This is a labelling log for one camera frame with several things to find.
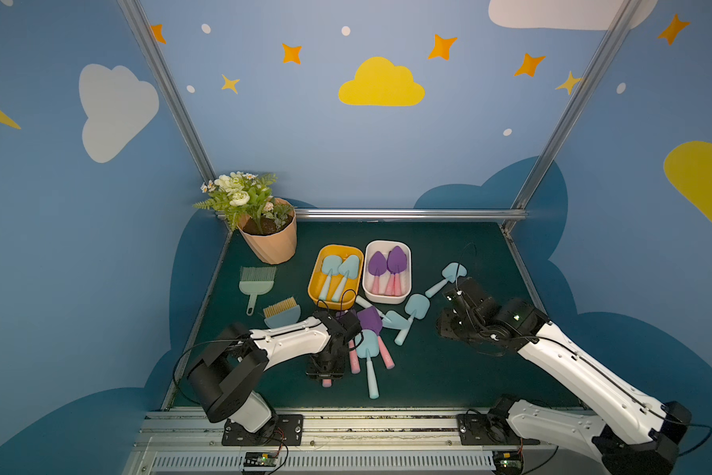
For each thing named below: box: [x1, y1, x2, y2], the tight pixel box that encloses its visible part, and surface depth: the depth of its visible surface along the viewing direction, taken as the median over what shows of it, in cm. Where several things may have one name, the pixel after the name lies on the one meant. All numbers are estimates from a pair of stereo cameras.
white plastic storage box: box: [361, 240, 413, 304], surface depth 108 cm
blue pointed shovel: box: [332, 254, 360, 303], surface depth 109 cm
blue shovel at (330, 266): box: [319, 255, 344, 301], surface depth 110 cm
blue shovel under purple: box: [355, 294, 411, 330], surface depth 96 cm
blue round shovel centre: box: [355, 329, 380, 399], surface depth 88 cm
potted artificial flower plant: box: [193, 171, 298, 266], surface depth 93 cm
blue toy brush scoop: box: [263, 296, 302, 330], surface depth 98 cm
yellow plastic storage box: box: [307, 244, 365, 311], surface depth 106 cm
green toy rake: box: [238, 266, 277, 316], surface depth 106 cm
